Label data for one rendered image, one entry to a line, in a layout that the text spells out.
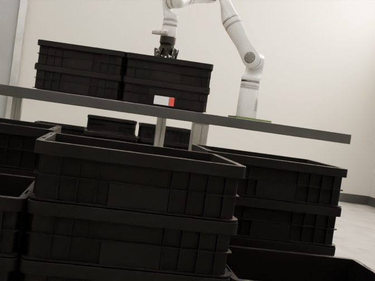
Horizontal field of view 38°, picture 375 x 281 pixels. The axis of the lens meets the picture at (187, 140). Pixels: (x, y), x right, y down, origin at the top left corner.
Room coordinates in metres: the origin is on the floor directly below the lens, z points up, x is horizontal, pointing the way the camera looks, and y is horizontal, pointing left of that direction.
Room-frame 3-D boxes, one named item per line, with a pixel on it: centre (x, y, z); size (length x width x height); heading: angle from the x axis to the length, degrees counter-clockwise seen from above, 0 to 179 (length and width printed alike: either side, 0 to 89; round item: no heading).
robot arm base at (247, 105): (2.68, -0.26, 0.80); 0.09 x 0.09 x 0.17; 10
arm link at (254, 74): (2.68, -0.26, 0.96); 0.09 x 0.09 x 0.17; 64
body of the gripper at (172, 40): (2.56, 0.16, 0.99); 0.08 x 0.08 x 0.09
